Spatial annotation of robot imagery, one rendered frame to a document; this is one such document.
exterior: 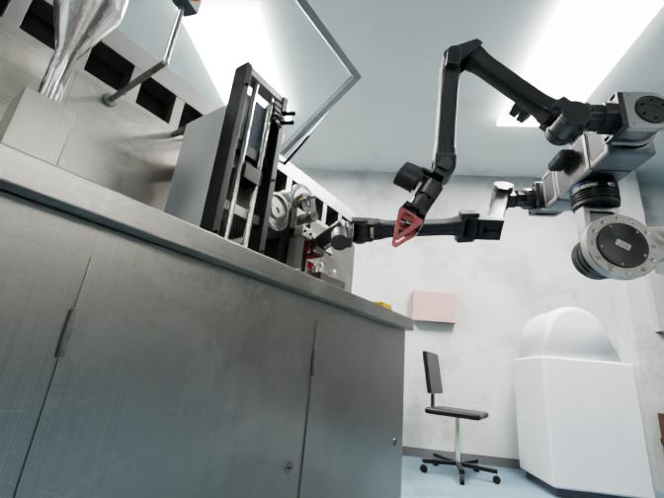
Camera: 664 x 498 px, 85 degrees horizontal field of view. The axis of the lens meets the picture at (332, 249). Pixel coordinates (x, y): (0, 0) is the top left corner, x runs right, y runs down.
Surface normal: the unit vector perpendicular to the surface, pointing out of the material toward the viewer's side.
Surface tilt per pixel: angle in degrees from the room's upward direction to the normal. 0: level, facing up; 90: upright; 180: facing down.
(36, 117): 90
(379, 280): 90
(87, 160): 90
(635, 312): 90
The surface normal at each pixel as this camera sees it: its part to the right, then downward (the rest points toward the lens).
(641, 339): -0.08, -0.32
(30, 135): 0.83, -0.11
